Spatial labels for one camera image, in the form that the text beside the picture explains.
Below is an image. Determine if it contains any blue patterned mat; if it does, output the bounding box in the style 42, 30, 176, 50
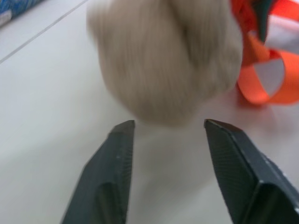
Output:
0, 0, 45, 28

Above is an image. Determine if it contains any beige knitted hat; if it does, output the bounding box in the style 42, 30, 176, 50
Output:
85, 0, 244, 128

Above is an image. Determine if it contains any orange strap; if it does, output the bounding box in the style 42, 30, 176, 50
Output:
230, 0, 299, 106

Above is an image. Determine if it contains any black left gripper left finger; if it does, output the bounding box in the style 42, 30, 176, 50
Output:
60, 119, 135, 224

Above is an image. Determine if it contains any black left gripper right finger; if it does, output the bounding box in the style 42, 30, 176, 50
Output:
204, 119, 299, 224

